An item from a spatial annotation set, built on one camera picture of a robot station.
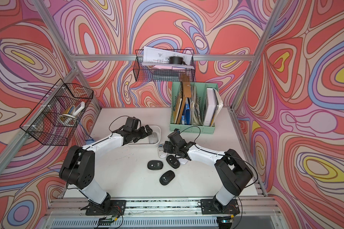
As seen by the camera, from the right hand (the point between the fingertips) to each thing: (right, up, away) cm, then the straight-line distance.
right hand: (168, 150), depth 89 cm
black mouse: (+2, -6, -1) cm, 7 cm away
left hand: (-13, +11, +3) cm, 18 cm away
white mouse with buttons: (-5, -3, +1) cm, 5 cm away
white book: (+26, +28, -3) cm, 39 cm away
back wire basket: (-17, +53, +12) cm, 57 cm away
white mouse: (+9, -7, -1) cm, 11 cm away
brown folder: (+11, +36, -6) cm, 38 cm away
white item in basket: (-48, +26, -15) cm, 56 cm away
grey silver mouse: (-11, +7, +7) cm, 15 cm away
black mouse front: (-1, -14, -8) cm, 16 cm away
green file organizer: (+16, +29, +1) cm, 33 cm away
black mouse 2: (-8, -8, -3) cm, 12 cm away
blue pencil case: (-50, +6, 0) cm, 51 cm away
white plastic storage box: (-17, +5, +4) cm, 18 cm away
